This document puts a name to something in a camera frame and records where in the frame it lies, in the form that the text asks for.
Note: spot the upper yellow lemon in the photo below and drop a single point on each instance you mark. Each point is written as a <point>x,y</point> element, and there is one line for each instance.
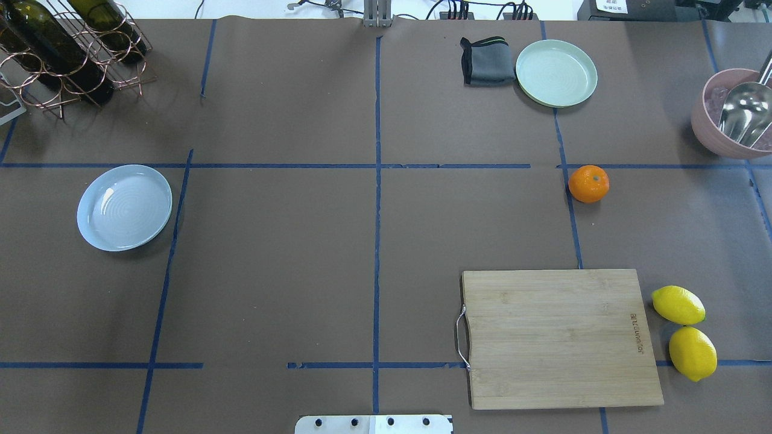
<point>678,305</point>

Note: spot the light green plate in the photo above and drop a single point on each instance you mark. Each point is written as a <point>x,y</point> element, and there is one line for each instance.
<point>556,73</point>

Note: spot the black power strip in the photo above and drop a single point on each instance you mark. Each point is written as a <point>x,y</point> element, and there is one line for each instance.
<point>479,10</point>

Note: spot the metal scoop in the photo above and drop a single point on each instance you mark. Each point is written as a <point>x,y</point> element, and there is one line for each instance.
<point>746,113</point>

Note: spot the pink bowl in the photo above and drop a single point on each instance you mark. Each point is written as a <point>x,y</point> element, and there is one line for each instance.
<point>706,113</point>

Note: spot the lower yellow lemon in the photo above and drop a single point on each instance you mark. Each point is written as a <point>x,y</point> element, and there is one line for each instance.
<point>692,353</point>

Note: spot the light blue plate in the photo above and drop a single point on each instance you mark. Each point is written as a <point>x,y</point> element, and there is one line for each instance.
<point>124,208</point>

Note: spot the yellow lemon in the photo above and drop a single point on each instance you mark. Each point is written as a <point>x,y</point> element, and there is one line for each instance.
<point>678,305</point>
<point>692,353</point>

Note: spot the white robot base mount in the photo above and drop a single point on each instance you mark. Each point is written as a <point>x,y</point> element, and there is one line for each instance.
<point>406,423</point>

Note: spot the bamboo cutting board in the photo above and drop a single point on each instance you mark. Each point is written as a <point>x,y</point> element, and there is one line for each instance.
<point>558,339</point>

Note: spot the orange fruit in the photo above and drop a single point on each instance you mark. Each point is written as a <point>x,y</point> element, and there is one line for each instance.
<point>589,184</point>

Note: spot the grey metal post bracket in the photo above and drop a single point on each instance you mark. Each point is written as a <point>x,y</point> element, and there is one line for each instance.
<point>377,13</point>

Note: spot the copper wire wine rack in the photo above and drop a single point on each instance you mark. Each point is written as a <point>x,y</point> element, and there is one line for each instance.
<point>25,76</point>

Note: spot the dark green wine bottle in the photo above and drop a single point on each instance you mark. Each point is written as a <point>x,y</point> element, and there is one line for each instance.
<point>62,55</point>

